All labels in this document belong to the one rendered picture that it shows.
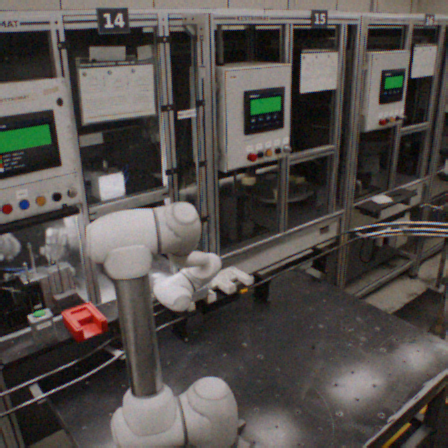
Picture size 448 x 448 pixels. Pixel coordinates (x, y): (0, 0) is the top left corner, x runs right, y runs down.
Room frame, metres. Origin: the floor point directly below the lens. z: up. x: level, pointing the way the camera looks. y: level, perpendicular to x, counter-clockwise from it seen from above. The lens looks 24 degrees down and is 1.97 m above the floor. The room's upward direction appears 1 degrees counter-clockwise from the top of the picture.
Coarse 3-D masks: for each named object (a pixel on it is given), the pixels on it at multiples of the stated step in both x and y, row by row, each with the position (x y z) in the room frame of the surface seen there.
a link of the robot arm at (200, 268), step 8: (168, 256) 1.27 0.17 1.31; (176, 256) 1.22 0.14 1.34; (184, 256) 1.22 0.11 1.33; (192, 256) 1.39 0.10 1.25; (200, 256) 1.46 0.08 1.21; (208, 256) 1.54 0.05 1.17; (216, 256) 1.65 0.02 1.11; (176, 264) 1.29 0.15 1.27; (184, 264) 1.32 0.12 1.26; (192, 264) 1.39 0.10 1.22; (200, 264) 1.46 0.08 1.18; (208, 264) 1.53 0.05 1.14; (216, 264) 1.62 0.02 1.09; (184, 272) 1.58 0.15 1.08; (192, 272) 1.56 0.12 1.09; (200, 272) 1.55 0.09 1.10; (208, 272) 1.56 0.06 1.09; (216, 272) 1.61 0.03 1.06; (192, 280) 1.56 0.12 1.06; (200, 280) 1.55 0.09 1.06; (208, 280) 1.58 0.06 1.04; (200, 288) 1.58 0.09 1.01
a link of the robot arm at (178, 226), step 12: (180, 204) 1.16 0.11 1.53; (156, 216) 1.15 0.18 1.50; (168, 216) 1.13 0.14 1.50; (180, 216) 1.13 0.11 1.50; (192, 216) 1.14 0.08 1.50; (156, 228) 1.13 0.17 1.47; (168, 228) 1.13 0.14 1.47; (180, 228) 1.12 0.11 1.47; (192, 228) 1.13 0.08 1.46; (168, 240) 1.12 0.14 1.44; (180, 240) 1.14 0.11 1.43; (192, 240) 1.16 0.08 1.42; (168, 252) 1.16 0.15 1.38; (180, 252) 1.19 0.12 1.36
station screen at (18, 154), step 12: (36, 120) 1.51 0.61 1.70; (48, 120) 1.54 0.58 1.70; (0, 132) 1.44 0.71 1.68; (48, 144) 1.53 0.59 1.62; (0, 156) 1.43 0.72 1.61; (12, 156) 1.45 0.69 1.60; (24, 156) 1.48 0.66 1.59; (36, 156) 1.50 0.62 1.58; (48, 156) 1.53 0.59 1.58; (0, 168) 1.43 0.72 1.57; (12, 168) 1.45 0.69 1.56; (24, 168) 1.47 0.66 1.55
